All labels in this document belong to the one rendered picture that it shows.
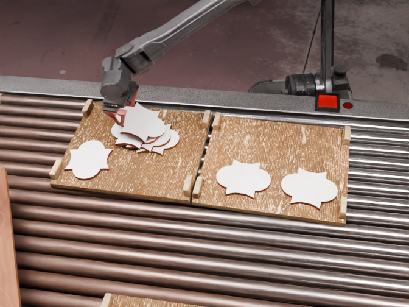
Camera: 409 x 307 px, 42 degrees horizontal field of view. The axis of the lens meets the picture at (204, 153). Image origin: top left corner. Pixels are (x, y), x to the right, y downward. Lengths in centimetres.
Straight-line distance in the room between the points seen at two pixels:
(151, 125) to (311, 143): 48
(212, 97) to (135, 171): 40
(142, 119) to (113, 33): 224
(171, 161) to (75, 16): 264
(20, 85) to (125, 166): 59
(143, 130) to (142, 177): 15
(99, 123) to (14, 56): 217
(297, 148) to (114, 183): 54
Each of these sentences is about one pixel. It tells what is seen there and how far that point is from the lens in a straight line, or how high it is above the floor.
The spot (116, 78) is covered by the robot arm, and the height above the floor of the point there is 121.
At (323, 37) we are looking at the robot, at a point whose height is 56.
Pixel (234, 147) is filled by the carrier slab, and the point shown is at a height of 94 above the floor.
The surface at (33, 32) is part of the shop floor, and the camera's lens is 402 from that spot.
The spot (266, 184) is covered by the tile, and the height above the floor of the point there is 95.
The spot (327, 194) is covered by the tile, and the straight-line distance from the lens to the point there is 147.
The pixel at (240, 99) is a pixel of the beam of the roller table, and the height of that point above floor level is 91.
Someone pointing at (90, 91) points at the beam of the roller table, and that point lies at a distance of 189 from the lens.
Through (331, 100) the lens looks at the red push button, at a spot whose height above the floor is 93.
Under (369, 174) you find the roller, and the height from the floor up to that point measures 92.
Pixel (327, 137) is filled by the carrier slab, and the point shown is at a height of 94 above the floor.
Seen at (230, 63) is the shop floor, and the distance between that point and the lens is 343.
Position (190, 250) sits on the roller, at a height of 91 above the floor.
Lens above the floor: 208
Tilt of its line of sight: 47 degrees down
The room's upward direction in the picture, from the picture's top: 5 degrees counter-clockwise
